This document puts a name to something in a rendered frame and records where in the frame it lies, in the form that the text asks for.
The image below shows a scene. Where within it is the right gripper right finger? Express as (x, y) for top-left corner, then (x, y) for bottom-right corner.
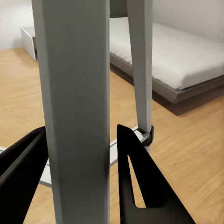
(117, 124), (196, 224)

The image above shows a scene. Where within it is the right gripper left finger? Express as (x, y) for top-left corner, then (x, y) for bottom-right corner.
(0, 126), (49, 224)

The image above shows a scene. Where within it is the camera tripod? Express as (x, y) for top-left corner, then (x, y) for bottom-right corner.
(0, 0), (154, 224)

